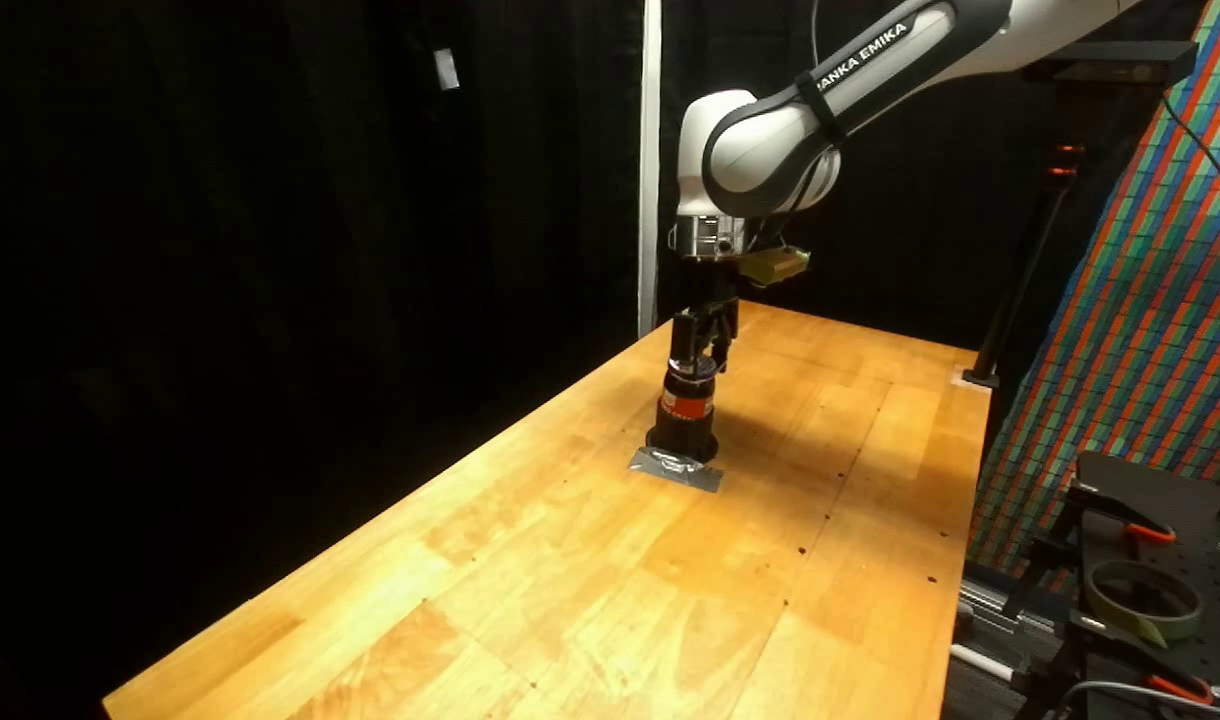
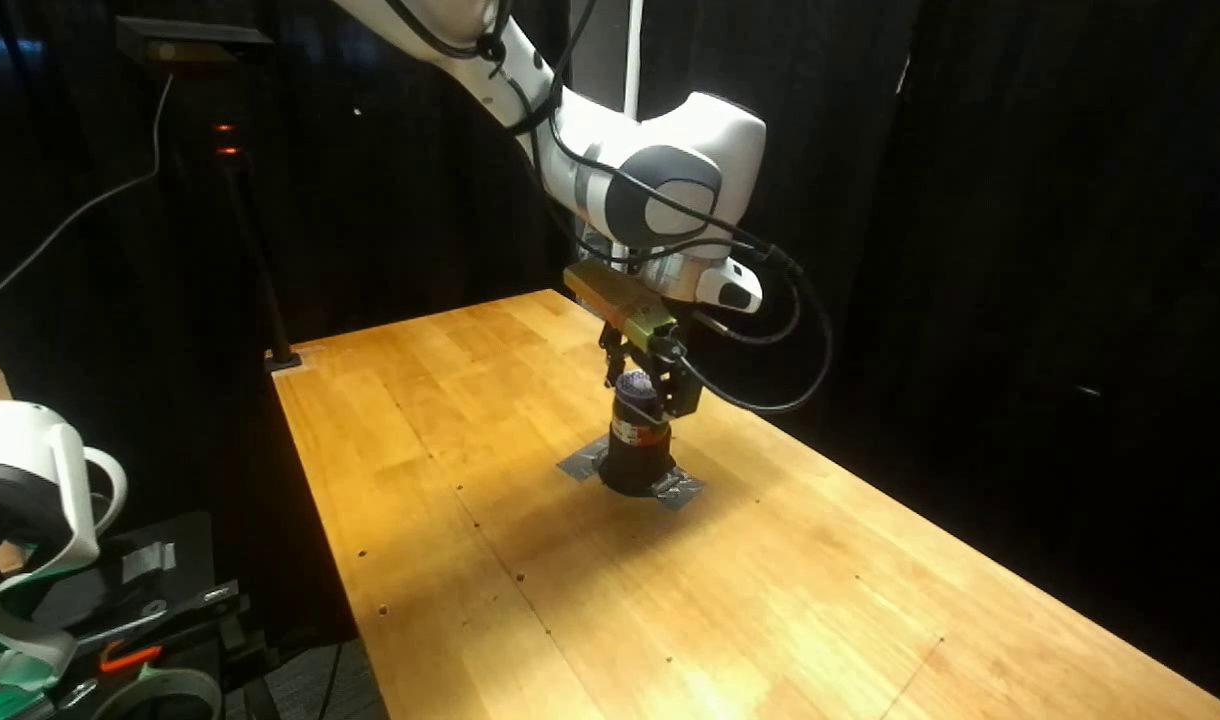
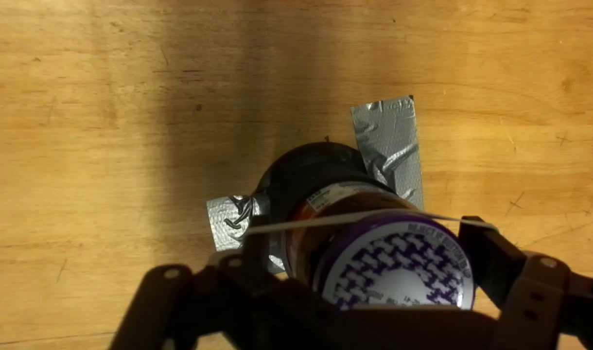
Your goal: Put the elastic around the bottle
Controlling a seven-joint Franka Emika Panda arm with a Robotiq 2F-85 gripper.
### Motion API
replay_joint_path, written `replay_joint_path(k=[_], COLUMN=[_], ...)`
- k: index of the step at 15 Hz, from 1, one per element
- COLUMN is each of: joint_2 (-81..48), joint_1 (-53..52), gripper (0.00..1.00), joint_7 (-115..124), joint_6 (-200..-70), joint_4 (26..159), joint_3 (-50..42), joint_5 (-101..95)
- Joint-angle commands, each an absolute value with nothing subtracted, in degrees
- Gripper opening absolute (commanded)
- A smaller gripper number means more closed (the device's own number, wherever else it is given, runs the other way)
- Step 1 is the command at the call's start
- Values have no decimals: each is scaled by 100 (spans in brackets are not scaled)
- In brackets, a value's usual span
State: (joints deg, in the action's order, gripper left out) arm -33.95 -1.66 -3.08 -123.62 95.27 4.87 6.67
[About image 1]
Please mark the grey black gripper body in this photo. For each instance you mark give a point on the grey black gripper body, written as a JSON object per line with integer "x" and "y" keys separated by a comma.
{"x": 711, "y": 274}

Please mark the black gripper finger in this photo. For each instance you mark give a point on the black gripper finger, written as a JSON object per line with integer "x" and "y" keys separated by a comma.
{"x": 720, "y": 334}
{"x": 688, "y": 340}

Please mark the white black Franka robot arm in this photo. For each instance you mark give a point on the white black Franka robot arm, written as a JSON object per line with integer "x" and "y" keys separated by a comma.
{"x": 769, "y": 147}

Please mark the black bottle with red label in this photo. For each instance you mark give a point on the black bottle with red label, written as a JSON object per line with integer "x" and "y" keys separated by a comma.
{"x": 684, "y": 414}

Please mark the white vertical pole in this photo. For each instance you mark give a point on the white vertical pole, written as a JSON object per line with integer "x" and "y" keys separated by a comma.
{"x": 649, "y": 162}

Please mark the silver tape base patch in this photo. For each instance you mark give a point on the silver tape base patch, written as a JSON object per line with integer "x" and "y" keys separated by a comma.
{"x": 675, "y": 469}

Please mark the black tripod stand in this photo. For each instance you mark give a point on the black tripod stand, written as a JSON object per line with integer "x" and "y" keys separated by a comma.
{"x": 1030, "y": 274}

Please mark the white tag on curtain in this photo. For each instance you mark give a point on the white tag on curtain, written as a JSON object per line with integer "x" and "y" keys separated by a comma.
{"x": 446, "y": 68}

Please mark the colourful checkered board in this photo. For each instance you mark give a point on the colourful checkered board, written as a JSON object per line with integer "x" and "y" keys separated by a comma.
{"x": 1142, "y": 346}

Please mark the black curtain backdrop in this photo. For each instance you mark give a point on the black curtain backdrop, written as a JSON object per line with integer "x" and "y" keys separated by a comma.
{"x": 235, "y": 266}

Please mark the black mounting plate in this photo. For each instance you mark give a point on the black mounting plate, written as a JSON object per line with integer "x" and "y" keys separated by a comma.
{"x": 1174, "y": 503}

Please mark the grey tape roll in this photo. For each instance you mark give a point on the grey tape roll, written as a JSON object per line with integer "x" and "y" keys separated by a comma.
{"x": 1142, "y": 619}

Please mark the aluminium rail profile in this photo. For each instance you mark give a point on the aluminium rail profile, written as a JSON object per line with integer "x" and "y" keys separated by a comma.
{"x": 995, "y": 624}

